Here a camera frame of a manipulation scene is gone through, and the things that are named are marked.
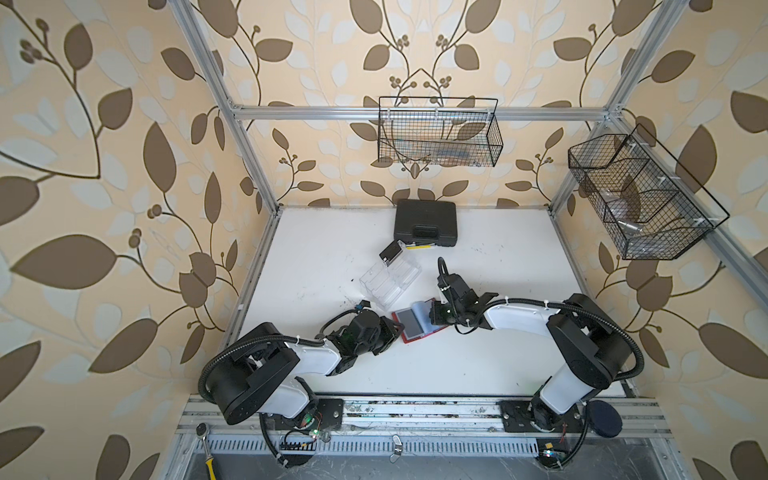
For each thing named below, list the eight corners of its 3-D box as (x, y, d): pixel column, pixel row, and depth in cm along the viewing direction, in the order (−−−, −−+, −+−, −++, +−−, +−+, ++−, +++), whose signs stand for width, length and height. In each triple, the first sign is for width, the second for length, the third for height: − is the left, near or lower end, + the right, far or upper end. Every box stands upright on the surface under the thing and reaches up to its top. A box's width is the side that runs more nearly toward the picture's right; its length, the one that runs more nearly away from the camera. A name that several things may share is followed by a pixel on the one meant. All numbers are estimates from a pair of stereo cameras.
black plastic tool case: (394, 246, 110) (394, 237, 106) (394, 205, 125) (394, 194, 120) (459, 246, 110) (461, 237, 106) (451, 205, 125) (454, 194, 120)
